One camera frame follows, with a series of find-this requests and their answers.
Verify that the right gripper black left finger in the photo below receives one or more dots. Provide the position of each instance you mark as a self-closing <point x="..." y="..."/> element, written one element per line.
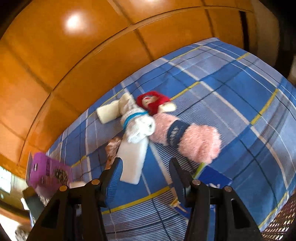
<point x="75" y="213"/>

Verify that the blue plaid bed sheet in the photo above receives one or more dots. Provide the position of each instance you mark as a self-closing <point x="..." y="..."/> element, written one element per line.
<point x="211" y="83"/>

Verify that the purple cardboard snack box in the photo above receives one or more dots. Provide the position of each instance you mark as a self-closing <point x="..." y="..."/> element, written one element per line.
<point x="46" y="175"/>

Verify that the brown satin scrunchie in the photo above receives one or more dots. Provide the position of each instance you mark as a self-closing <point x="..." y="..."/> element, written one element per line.
<point x="111" y="151"/>

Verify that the red christmas sock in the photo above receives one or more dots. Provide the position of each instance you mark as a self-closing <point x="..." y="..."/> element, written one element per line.
<point x="154" y="102"/>

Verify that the white sock blue stripe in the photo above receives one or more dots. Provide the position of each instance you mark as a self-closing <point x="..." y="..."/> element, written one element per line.
<point x="136" y="121"/>

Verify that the rattan chair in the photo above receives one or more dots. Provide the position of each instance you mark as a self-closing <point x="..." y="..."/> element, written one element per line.
<point x="283" y="225"/>

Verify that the beige mesh cloth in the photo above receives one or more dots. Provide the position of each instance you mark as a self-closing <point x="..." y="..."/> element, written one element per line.
<point x="109" y="112"/>

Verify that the blue tissue pack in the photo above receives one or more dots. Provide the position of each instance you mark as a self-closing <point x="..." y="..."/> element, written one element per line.
<point x="209" y="177"/>

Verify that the white cloth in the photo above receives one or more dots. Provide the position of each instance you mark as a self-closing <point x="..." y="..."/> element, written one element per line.
<point x="133" y="157"/>

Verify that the pink fluffy dishcloth roll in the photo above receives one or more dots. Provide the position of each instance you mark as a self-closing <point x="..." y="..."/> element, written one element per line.
<point x="199" y="143"/>

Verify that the wooden wardrobe wall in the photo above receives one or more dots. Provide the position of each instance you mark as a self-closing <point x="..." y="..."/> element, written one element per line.
<point x="59" y="57"/>

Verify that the ornate silver tissue box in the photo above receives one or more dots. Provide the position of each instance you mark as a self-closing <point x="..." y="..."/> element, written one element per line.
<point x="44" y="200"/>

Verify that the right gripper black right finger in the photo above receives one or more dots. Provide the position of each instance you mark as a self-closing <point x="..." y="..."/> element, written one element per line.
<point x="232" y="219"/>

